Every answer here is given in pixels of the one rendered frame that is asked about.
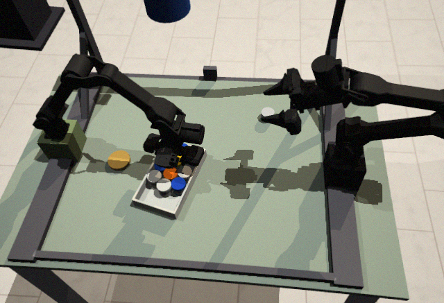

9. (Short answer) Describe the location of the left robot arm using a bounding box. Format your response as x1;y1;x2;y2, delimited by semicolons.
282;55;444;166

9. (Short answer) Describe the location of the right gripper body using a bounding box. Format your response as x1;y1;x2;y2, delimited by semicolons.
143;133;205;166

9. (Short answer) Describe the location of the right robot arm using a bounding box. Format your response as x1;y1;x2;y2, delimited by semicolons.
33;53;205;168

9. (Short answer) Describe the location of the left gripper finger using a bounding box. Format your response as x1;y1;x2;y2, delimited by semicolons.
261;110;288;132
263;73;287;96

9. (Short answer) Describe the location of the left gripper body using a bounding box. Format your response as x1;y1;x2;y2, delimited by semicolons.
284;68;323;135

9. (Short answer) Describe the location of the dark grey cylinder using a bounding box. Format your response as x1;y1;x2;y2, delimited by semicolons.
261;107;275;118

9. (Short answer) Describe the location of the beige rectangular tray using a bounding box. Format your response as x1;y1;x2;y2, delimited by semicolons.
132;151;207;220

